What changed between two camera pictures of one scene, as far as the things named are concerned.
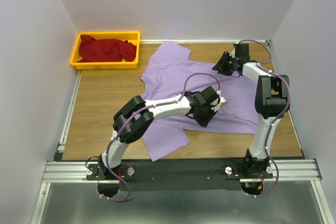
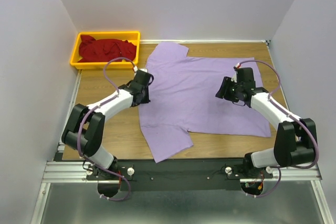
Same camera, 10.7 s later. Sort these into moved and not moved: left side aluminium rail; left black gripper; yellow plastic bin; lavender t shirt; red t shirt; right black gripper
Moved: left black gripper; right black gripper
Not moved: red t shirt; left side aluminium rail; yellow plastic bin; lavender t shirt
